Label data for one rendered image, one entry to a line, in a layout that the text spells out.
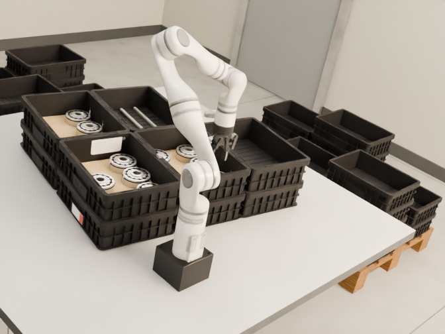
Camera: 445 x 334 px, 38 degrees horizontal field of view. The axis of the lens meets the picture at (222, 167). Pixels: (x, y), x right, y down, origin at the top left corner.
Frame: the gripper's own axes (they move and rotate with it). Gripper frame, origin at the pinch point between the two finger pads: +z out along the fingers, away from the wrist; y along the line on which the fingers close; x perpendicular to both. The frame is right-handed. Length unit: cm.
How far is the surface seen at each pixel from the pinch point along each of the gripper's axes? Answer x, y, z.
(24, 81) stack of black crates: 167, -11, 36
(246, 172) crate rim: -8.5, 7.7, 3.1
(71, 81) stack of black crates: 185, 26, 47
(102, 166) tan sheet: 26.0, -32.6, 12.2
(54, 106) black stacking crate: 71, -34, 7
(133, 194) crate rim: -7.9, -38.8, 3.8
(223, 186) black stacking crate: -7.2, -0.6, 8.3
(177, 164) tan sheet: 18.5, -3.9, 12.2
